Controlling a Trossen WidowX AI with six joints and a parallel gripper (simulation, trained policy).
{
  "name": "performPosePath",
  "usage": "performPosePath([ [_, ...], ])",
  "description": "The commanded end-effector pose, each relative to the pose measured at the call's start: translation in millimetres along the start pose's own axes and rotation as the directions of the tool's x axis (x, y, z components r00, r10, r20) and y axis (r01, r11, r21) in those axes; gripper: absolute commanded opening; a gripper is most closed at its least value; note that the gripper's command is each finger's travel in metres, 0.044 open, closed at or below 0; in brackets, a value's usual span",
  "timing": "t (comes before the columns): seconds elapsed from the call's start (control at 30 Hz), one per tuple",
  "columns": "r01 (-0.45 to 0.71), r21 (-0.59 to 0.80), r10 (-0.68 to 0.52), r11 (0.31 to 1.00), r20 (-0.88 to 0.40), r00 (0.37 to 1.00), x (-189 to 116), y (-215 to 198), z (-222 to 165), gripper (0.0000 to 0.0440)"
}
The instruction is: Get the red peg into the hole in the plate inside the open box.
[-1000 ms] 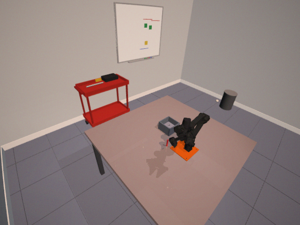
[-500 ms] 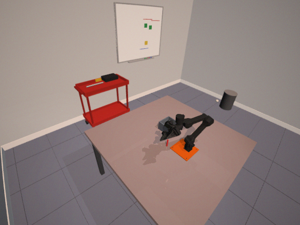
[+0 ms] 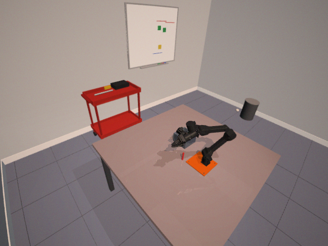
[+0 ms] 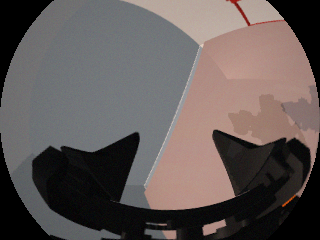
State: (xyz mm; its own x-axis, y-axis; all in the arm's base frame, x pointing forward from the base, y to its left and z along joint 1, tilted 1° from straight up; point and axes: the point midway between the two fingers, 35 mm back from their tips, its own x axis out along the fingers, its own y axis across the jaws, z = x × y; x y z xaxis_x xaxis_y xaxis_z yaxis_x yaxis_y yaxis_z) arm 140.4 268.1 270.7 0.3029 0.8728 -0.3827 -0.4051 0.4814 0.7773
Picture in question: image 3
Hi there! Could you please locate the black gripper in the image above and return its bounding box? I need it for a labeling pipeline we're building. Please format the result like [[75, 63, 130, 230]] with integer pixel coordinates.
[[171, 132, 192, 148]]

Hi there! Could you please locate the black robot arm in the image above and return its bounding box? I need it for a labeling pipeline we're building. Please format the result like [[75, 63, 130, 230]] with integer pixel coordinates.
[[176, 121, 237, 166]]

